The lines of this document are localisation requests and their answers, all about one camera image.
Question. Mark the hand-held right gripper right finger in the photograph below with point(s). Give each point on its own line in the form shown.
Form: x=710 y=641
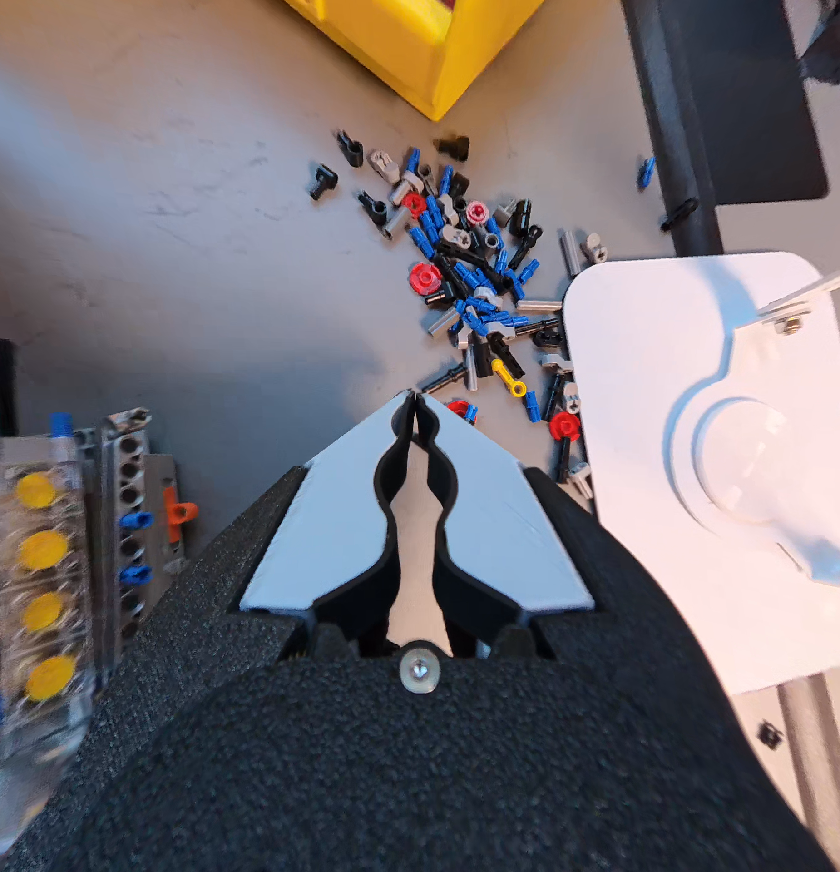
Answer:
x=522 y=545

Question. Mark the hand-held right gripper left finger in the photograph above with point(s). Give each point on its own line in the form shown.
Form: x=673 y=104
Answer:
x=318 y=545

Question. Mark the grey brick engine model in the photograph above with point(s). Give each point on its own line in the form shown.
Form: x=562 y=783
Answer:
x=39 y=545

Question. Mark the white booklet stand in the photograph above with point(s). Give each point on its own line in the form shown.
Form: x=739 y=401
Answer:
x=693 y=463

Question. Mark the pile of colourful brick parts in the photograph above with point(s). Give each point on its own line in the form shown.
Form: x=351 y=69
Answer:
x=468 y=273

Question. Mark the yellow plastic bin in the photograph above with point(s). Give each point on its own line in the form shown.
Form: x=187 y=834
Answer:
x=420 y=34

